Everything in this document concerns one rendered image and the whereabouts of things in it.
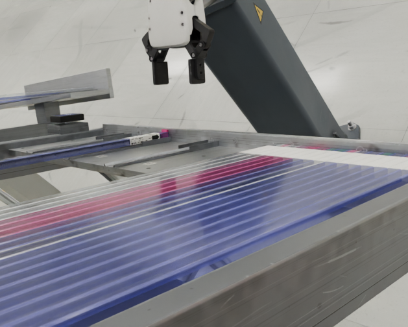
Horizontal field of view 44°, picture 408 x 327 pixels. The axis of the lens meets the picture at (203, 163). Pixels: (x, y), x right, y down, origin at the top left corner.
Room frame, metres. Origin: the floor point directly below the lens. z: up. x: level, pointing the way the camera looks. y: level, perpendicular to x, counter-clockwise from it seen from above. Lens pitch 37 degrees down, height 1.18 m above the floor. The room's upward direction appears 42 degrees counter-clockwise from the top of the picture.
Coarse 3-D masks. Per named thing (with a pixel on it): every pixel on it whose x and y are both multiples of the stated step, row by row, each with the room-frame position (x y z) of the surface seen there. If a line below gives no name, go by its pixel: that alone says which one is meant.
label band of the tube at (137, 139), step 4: (132, 136) 0.71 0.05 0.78; (136, 136) 0.70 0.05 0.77; (140, 136) 0.70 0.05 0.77; (144, 136) 0.70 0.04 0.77; (148, 136) 0.70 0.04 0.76; (152, 136) 0.70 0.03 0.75; (156, 136) 0.71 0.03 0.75; (132, 140) 0.69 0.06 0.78; (136, 140) 0.69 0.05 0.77; (140, 140) 0.70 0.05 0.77; (144, 140) 0.70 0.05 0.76; (148, 140) 0.70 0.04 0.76; (132, 144) 0.69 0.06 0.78
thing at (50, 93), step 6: (54, 90) 1.03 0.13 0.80; (60, 90) 1.04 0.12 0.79; (66, 90) 1.04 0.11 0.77; (72, 90) 1.05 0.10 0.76; (78, 90) 1.06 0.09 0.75; (0, 96) 0.98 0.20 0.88; (6, 96) 0.99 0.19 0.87; (12, 96) 0.99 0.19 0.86; (18, 96) 1.00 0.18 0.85; (24, 96) 1.00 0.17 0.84; (30, 96) 1.01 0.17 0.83; (36, 96) 1.01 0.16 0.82; (42, 96) 1.02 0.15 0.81
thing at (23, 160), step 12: (156, 132) 0.72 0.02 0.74; (168, 132) 0.72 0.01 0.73; (96, 144) 0.67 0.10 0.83; (108, 144) 0.68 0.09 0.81; (120, 144) 0.68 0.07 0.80; (24, 156) 0.64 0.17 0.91; (36, 156) 0.64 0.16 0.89; (48, 156) 0.64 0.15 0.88; (60, 156) 0.65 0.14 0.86; (0, 168) 0.62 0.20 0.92
